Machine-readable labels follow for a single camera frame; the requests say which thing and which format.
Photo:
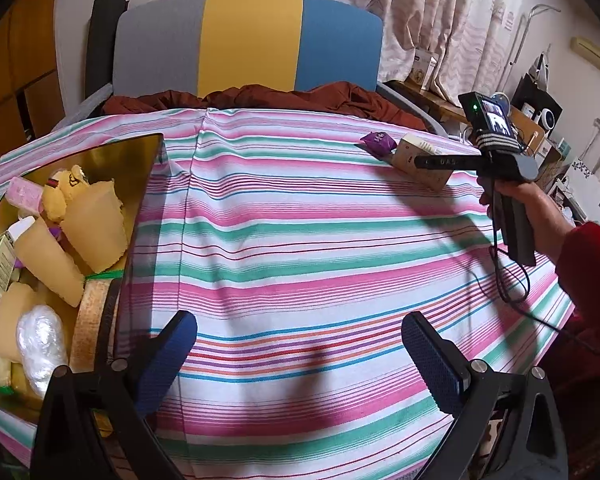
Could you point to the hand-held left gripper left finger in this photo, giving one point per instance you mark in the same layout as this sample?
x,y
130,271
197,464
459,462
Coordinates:
x,y
165,362

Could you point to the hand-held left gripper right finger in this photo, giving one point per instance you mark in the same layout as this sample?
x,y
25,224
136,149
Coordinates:
x,y
435,362

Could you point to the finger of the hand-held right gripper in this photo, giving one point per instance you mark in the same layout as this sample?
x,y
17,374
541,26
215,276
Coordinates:
x,y
447,162

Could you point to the long cream box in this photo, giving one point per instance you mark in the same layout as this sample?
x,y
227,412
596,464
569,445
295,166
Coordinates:
x,y
432,179

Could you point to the clear plastic item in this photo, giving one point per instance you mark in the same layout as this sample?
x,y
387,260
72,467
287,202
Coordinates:
x,y
42,345

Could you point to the tan pouch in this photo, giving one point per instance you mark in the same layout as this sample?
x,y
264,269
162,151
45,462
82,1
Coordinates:
x,y
10,320

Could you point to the small purple packet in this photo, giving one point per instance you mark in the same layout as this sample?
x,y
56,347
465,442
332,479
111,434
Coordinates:
x,y
56,233

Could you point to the yellow plush toy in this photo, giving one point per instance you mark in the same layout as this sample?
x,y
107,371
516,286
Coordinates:
x,y
60,200

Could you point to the gold metal tin box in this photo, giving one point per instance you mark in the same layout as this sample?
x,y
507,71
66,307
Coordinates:
x,y
125,152

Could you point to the pink hair roller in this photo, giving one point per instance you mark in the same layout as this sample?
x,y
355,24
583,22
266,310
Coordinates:
x,y
25,192

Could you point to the person's right hand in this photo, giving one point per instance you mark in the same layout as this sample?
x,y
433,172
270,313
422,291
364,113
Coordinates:
x,y
542,220

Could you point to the wooden side shelf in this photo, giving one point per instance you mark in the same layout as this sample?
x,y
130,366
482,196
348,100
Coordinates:
x,y
430,102

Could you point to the black speaker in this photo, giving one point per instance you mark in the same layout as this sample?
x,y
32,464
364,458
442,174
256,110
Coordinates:
x,y
530,95

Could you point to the white carton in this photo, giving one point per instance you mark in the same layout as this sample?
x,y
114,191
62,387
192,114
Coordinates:
x,y
422,70

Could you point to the dark red cloth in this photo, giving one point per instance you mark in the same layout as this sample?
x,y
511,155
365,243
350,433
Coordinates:
x,y
330,102

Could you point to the cream air conditioner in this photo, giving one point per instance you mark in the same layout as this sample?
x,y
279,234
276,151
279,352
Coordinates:
x,y
595,52

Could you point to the patterned beige curtain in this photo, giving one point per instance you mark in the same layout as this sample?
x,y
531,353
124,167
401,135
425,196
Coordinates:
x,y
430,10

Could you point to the striped pink green tablecloth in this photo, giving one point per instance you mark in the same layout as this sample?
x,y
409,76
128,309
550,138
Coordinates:
x,y
305,260

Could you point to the grey yellow blue chair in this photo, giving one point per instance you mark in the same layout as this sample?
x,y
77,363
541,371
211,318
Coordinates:
x,y
250,40

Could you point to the black rolled mat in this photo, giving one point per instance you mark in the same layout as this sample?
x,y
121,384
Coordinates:
x,y
102,45

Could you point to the wooden wardrobe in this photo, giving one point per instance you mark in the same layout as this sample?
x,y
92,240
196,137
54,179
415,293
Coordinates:
x,y
25,60

